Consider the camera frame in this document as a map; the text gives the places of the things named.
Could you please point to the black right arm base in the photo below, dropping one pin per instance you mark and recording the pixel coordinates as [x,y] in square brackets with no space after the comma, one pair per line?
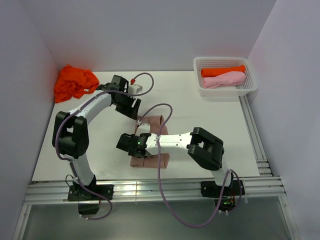
[209,189]

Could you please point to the dusty pink t-shirt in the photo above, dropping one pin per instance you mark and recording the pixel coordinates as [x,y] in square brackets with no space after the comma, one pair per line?
[155,122]

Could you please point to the rolled light pink t-shirt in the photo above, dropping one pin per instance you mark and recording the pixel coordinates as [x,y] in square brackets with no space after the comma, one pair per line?
[232,78]

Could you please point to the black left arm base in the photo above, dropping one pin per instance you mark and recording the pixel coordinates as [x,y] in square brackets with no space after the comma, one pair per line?
[89,202]

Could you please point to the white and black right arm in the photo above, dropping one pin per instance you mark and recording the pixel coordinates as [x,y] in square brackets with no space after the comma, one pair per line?
[204,148]

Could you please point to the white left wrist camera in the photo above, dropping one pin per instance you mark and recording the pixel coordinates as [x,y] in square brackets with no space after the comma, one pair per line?
[134,89]

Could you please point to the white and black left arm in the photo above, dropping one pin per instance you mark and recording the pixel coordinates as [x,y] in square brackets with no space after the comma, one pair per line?
[71,135]

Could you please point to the rolled orange t-shirt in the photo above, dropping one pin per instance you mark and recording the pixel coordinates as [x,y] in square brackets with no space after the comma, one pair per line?
[214,72]

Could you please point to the aluminium frame rail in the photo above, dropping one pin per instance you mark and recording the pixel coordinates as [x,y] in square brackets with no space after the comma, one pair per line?
[54,193]

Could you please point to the white perforated plastic basket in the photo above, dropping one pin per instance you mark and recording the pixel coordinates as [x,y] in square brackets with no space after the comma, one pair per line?
[249,85]

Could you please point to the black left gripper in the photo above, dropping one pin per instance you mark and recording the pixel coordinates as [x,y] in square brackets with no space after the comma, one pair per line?
[130,111]

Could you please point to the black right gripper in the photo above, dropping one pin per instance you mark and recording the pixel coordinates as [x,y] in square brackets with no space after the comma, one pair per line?
[134,135]

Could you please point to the crumpled orange t-shirt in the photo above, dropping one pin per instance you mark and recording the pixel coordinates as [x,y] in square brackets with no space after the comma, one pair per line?
[74,82]

